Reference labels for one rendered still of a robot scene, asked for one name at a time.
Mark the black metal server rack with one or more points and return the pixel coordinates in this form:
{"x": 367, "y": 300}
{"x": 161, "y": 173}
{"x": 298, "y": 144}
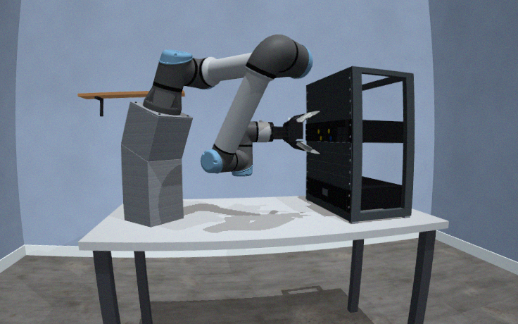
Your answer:
{"x": 334, "y": 177}

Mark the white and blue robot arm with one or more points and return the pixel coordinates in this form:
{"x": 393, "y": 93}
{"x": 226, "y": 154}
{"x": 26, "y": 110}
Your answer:
{"x": 233, "y": 147}

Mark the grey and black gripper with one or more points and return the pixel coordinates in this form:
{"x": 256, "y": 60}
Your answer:
{"x": 294, "y": 132}

